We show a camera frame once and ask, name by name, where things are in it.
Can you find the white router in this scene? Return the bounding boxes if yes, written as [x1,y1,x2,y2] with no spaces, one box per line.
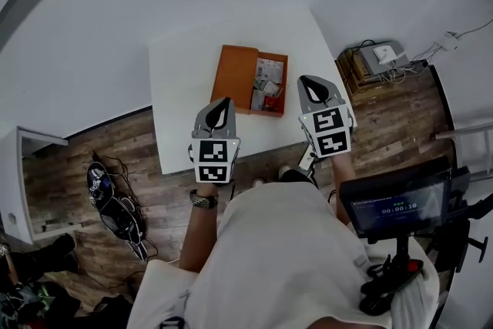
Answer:
[371,45,398,65]

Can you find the person's right forearm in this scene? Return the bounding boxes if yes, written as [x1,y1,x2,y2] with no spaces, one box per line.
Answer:
[330,154,354,224]

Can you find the person's white shirt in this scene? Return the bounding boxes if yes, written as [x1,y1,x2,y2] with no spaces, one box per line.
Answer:
[126,180,441,329]

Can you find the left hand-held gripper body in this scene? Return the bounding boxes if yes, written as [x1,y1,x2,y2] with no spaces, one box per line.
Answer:
[187,136,243,186]

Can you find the black tablet monitor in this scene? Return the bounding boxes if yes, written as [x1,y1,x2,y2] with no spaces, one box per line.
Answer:
[338,166,452,240]

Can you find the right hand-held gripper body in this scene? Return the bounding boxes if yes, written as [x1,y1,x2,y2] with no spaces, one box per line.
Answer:
[297,100,356,159]

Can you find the person's face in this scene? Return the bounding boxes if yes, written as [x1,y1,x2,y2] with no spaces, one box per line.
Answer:
[307,314,391,329]

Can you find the white power strip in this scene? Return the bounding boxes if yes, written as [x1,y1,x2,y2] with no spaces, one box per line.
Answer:
[297,144,318,173]

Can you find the black monitor mount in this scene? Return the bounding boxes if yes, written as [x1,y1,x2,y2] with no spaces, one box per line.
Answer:
[359,234,425,317]

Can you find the orange tray with packets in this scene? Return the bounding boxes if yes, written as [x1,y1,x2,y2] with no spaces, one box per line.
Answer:
[249,51,290,119]

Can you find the person's black trousers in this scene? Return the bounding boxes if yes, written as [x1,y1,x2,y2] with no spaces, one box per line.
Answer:
[278,168,321,190]

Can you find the white side table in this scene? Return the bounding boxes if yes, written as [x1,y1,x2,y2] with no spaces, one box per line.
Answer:
[0,125,71,244]

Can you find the wooden crate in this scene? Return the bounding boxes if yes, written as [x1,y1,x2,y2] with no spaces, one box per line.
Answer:
[335,47,387,98]

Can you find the person's right shoe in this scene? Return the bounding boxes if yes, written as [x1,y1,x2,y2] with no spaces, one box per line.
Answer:
[277,163,294,183]

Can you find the white wall adapter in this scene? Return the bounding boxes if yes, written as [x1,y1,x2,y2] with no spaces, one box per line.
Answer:
[434,30,460,52]

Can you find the grey pouch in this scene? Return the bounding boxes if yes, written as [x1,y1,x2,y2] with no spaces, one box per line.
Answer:
[251,88,266,112]

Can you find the person's left forearm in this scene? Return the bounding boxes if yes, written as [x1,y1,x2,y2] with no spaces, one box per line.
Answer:
[178,183,220,274]

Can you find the orange box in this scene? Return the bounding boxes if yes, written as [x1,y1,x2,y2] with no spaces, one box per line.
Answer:
[210,44,260,116]

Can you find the beaded bracelet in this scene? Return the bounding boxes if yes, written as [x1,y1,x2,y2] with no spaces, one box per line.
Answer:
[189,188,220,210]

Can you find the white barcode packet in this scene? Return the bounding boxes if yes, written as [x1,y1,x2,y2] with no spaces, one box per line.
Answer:
[256,56,285,82]

